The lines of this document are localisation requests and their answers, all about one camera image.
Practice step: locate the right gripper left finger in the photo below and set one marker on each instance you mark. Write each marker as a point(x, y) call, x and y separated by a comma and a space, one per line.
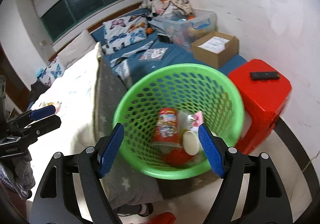
point(55, 200)

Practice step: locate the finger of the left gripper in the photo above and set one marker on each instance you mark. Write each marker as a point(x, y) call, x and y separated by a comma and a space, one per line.
point(42, 112)
point(41, 127)

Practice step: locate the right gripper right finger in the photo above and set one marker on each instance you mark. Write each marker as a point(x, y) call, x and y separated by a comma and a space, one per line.
point(266, 200)

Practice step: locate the clear bottle yellow label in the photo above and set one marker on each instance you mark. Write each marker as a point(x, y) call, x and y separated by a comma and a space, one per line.
point(190, 139)

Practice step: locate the pink snack pouch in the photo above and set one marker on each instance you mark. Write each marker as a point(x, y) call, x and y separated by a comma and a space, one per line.
point(198, 120)

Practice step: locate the red snack canister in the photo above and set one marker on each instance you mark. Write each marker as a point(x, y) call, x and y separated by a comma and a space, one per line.
point(166, 130)

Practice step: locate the orange peel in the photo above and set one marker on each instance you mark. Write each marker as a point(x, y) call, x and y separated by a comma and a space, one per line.
point(56, 104)

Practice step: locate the black clothing pile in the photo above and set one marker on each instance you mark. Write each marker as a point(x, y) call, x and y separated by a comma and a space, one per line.
point(37, 89)

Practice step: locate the white quilted table cover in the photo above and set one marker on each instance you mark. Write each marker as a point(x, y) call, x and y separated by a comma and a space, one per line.
point(76, 90)

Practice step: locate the left butterfly pillow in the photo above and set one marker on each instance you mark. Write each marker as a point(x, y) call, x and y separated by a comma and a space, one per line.
point(48, 75)

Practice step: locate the butterfly pillow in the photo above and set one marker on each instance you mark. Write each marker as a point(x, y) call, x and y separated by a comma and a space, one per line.
point(124, 31)
point(48, 75)

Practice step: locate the beige cushion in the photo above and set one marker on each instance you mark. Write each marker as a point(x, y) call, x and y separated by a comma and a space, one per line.
point(77, 49)

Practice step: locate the red plastic stool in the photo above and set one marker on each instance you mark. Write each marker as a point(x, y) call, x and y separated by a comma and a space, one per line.
point(263, 102)

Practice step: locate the right butterfly pillow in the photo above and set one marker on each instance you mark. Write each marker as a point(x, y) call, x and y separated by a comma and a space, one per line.
point(124, 31)

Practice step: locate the black remote control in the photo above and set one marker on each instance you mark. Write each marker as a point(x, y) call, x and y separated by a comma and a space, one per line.
point(257, 76)

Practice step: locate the colourful picture book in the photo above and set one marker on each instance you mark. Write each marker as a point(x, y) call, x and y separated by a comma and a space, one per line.
point(155, 54)

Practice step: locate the green plastic waste basket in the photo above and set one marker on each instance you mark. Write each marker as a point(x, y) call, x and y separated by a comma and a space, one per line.
point(187, 89)

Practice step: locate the blue sofa mattress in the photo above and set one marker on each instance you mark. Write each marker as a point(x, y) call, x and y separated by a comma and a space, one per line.
point(126, 63)

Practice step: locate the dark window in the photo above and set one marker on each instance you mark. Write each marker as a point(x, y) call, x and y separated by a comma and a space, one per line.
point(65, 14)

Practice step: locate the cow plush toy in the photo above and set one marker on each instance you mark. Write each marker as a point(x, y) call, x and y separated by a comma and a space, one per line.
point(156, 7)

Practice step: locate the brown cardboard box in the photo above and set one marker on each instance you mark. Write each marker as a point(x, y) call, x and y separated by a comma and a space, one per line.
point(215, 49)

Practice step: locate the clear toy storage bin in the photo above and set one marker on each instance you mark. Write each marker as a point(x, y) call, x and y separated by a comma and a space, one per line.
point(186, 30)

